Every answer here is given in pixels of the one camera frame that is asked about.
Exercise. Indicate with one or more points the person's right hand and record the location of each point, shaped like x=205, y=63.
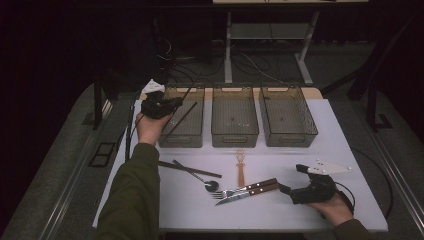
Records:
x=335, y=211

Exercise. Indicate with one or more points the metal spoon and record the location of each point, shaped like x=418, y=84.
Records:
x=211, y=186

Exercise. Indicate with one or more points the person's left hand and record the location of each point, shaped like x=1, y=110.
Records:
x=148, y=131

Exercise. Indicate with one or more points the aluminium rail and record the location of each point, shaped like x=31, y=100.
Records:
x=400, y=190
x=66, y=200

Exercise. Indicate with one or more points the black metal stand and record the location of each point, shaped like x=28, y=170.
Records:
x=97, y=106
x=371, y=106

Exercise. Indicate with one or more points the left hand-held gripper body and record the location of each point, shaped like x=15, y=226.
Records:
x=155, y=106

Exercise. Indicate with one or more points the small wooden fork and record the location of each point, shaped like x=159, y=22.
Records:
x=240, y=173

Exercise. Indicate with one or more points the white standing desk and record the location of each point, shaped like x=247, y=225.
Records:
x=228, y=50

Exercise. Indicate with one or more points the smoky clear plastic bin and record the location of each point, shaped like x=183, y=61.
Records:
x=234, y=116
x=190, y=133
x=286, y=116

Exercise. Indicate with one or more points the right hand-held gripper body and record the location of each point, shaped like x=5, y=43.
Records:
x=315, y=193

